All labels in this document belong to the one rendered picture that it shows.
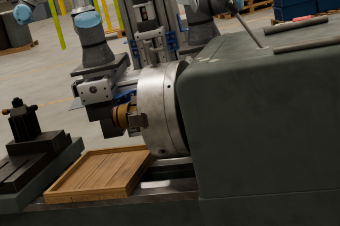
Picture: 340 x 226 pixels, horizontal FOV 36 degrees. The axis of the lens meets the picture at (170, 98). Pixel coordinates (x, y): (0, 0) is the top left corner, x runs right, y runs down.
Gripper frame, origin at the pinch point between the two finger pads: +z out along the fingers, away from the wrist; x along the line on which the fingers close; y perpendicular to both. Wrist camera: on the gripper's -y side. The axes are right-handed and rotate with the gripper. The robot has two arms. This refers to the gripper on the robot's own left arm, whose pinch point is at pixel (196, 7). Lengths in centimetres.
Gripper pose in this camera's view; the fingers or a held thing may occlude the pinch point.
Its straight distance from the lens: 165.8
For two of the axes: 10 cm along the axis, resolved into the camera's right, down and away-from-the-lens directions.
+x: -3.7, 3.7, -8.5
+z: 2.3, 9.3, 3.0
